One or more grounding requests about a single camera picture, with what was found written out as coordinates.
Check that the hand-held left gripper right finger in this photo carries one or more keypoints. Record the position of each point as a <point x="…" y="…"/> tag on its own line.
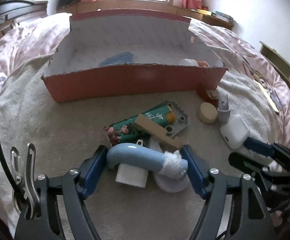
<point x="194" y="171"/>

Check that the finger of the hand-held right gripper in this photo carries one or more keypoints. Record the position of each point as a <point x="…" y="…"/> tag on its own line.
<point x="242" y="162"/>
<point x="257" y="145"/>

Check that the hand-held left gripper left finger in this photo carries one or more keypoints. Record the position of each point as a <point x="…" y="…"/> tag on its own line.
<point x="94" y="171"/>

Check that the white rounded case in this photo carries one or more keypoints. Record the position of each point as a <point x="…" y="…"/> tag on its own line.
<point x="234" y="131"/>

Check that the white power adapter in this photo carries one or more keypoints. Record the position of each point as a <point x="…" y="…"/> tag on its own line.
<point x="131" y="176"/>

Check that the grey spiked plastic piece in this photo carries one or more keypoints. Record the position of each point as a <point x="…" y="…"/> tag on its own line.
<point x="223" y="112"/>

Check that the light blue curved tube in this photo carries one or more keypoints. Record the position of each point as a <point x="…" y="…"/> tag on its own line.
<point x="140" y="156"/>

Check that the green cartoon lighter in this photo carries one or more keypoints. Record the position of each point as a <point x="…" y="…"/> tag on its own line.
<point x="125" y="130"/>

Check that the wooden block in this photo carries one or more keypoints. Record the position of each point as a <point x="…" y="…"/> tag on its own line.
<point x="157" y="132"/>

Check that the round wooden disc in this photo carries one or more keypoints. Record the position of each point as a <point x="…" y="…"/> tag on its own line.
<point x="207" y="112"/>

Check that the red cardboard box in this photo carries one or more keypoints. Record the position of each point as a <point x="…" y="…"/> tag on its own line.
<point x="135" y="82"/>

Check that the white round base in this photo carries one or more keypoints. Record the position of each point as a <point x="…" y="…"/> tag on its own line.
<point x="171" y="183"/>

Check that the beige towel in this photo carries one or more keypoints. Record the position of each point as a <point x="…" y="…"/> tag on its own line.
<point x="60" y="135"/>

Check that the grey plastic plate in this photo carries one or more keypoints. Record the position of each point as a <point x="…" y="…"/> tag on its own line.
<point x="181" y="121"/>

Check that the metal spring clip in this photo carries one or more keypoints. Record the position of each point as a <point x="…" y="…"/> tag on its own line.
<point x="30" y="180"/>

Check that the small red figure toy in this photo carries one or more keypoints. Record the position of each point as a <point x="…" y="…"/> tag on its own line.
<point x="208" y="96"/>

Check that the light wooden shelf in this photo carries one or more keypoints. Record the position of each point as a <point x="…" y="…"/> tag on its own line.
<point x="284" y="67"/>

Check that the orange small object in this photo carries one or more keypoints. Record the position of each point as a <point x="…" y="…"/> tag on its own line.
<point x="202" y="63"/>

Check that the white round object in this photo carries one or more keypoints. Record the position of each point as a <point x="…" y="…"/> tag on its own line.
<point x="188" y="62"/>

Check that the blue plastic piece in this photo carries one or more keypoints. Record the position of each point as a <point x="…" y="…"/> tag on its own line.
<point x="117" y="58"/>

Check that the green book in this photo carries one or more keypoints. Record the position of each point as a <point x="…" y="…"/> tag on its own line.
<point x="223" y="16"/>

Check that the yellow book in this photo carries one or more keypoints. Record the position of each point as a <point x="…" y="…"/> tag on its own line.
<point x="202" y="11"/>

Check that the pink printed bedsheet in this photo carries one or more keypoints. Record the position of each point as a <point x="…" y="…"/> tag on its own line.
<point x="27" y="37"/>

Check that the dark wooden headboard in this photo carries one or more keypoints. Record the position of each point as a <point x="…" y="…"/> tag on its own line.
<point x="20" y="10"/>

